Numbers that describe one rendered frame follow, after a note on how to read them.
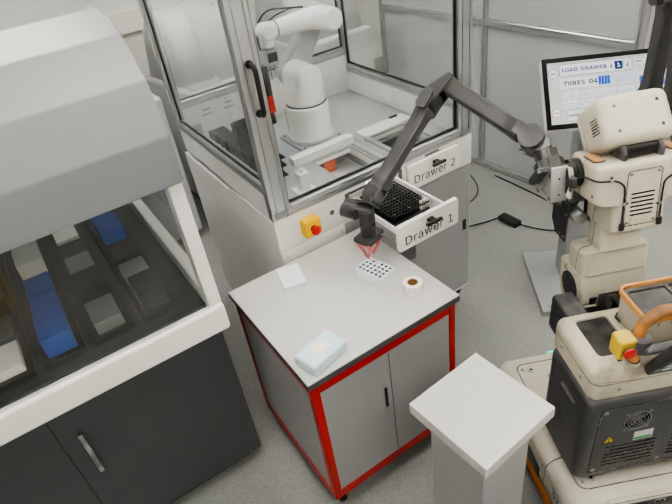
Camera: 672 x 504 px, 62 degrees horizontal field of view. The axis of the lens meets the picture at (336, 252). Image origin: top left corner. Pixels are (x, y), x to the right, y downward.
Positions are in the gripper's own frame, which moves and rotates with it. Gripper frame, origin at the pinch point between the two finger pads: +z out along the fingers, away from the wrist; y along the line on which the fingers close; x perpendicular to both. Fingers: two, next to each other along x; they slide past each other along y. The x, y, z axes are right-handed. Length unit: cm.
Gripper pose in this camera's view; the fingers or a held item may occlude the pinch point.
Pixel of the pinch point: (370, 254)
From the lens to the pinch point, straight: 205.8
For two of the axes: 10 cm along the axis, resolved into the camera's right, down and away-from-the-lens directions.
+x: 7.8, 3.0, -5.5
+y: -6.2, 5.2, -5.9
